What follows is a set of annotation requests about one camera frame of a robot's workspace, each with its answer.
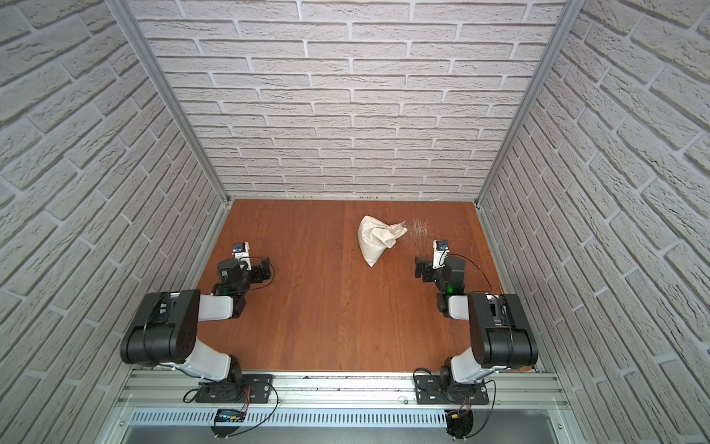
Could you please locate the beige cloth soil bag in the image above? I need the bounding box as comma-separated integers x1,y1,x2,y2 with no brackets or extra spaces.
358,216,408,268

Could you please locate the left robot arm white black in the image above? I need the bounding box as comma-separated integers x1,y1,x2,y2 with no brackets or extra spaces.
119,255,274,386

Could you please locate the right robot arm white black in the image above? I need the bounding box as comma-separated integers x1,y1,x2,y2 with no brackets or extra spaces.
415,256,539,390

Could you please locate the left controller board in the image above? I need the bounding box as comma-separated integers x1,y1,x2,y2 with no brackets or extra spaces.
211,409,246,438

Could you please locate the controller board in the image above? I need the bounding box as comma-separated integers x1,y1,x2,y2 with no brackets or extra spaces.
211,409,246,438
445,410,474,440

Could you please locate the right controller board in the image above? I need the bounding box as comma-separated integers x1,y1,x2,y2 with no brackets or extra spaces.
445,410,474,440

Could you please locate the vent grille strip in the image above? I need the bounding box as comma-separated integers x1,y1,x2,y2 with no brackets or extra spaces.
129,407,446,428

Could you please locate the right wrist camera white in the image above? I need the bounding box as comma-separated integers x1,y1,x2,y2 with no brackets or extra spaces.
433,240,449,269

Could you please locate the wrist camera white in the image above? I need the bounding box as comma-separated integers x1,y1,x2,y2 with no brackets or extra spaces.
433,240,449,269
232,242,251,270

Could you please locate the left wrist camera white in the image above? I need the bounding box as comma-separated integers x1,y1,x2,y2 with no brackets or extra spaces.
232,242,251,270

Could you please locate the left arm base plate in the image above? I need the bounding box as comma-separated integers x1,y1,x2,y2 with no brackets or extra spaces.
192,374,274,404

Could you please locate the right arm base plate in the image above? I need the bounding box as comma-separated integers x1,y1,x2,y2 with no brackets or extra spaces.
412,373,490,407

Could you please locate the aluminium front rail frame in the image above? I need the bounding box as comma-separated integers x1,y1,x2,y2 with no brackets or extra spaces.
99,370,584,443

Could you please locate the left corner aluminium post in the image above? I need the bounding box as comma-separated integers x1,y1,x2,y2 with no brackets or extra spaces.
106,0,231,207

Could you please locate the corner aluminium post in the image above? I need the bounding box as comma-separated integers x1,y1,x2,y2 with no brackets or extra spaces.
106,0,231,207
475,0,585,209

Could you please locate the right corner aluminium post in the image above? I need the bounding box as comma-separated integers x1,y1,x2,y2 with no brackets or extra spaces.
475,0,585,209

